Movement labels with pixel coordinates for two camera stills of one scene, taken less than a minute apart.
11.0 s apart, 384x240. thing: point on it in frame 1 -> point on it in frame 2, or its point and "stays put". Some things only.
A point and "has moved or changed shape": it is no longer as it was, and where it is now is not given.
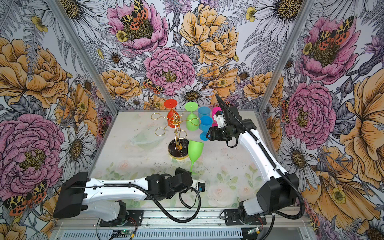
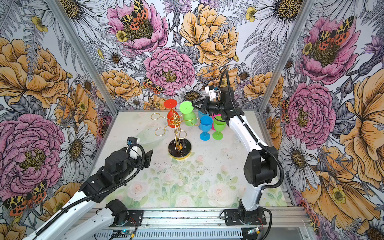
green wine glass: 192,122 has moved or changed shape
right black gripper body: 221,134 -> 213,106
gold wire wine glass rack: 178,148 stays put
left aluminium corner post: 81,51 stays put
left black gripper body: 179,169 -> 139,162
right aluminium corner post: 306,6 stays put
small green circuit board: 124,231 stays put
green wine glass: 195,150 -> 219,125
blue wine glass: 206,122 stays put
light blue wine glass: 204,111 stays put
